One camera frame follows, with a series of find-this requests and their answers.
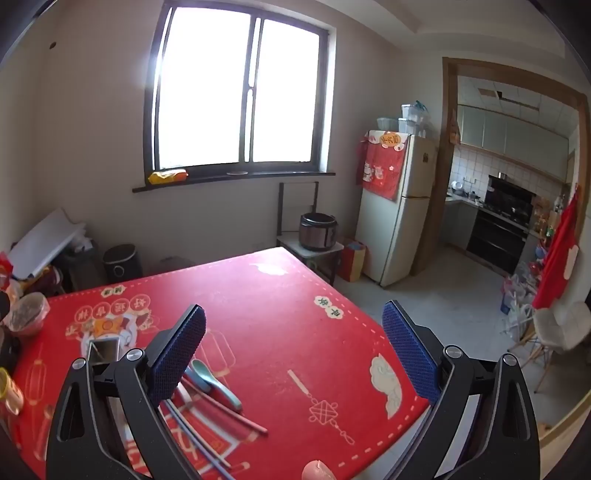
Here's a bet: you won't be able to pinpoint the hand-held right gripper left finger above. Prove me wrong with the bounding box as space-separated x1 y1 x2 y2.
45 304 207 480

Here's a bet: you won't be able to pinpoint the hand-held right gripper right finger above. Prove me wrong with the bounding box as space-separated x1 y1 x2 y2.
382 300 541 480

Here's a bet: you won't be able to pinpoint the teal spoon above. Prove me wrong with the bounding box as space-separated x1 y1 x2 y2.
191 359 243 413

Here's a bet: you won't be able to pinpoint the steel utensil holder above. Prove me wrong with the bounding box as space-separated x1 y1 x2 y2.
87 338 122 370

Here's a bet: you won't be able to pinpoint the pink chopstick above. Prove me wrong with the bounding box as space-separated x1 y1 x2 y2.
181 379 258 436

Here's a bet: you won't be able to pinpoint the red-brown chopstick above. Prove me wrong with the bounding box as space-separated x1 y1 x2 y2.
184 370 269 435

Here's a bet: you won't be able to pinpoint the person's right hand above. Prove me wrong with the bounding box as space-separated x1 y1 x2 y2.
302 459 338 480

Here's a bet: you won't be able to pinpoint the black trash can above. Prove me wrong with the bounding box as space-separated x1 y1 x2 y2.
102 244 143 284

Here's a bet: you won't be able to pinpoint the red paper bag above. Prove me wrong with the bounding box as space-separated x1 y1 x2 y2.
338 237 368 282

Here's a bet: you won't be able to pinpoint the red printed tablecloth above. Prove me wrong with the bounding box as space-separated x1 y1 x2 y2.
9 247 432 480

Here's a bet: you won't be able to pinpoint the pile of plastic bags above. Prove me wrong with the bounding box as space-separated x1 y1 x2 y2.
499 263 539 334

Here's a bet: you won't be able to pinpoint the white refrigerator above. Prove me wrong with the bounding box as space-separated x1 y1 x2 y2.
355 130 438 288

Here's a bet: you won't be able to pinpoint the dark grey bin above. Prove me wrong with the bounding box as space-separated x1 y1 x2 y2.
51 235 99 292

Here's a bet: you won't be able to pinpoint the grey kitchen counter cabinet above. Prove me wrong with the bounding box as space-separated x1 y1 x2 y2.
444 194 478 250

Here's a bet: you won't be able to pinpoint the black oven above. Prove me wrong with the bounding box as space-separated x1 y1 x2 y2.
465 208 529 276

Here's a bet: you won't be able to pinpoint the rice cooker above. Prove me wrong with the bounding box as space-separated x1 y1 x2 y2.
299 212 339 252

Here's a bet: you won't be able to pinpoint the white chair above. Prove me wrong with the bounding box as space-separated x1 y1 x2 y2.
508 300 591 393

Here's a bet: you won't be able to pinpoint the small white-topped stand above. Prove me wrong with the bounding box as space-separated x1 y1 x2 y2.
276 234 345 285

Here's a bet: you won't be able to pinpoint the bowl covered with plastic wrap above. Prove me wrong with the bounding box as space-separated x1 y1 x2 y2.
4 292 51 339

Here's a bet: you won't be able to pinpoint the white board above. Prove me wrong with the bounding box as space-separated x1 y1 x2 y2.
8 208 87 280

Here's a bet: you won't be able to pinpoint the red apron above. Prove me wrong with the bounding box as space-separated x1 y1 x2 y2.
531 186 581 311

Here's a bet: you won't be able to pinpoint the yellow orange bag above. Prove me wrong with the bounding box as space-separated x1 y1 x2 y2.
148 169 188 185

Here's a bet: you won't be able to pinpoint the dark folding chair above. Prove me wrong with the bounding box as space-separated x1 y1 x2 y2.
278 181 320 238

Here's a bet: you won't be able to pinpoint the yellow-rimmed enamel mug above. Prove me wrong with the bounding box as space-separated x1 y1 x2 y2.
0 368 25 416

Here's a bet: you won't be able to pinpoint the black range hood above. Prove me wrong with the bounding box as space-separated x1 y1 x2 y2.
485 174 539 217

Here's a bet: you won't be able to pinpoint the red gift bag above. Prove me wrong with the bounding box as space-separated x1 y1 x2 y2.
361 130 411 201

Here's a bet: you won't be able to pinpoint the red snack bag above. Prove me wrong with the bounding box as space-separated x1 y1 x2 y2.
0 251 16 296

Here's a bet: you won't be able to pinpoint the dark window sill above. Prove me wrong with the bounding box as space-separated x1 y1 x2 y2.
132 171 336 193

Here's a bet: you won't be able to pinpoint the stack of clear containers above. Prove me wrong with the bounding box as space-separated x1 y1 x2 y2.
399 103 430 137

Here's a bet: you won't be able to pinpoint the dark-framed window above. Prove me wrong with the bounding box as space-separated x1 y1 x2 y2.
143 0 336 174

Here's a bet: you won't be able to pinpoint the wooden door frame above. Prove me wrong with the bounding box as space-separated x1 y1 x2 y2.
411 56 591 278

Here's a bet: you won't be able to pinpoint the kitchen wall cabinets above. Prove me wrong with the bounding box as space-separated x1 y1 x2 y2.
457 105 572 184

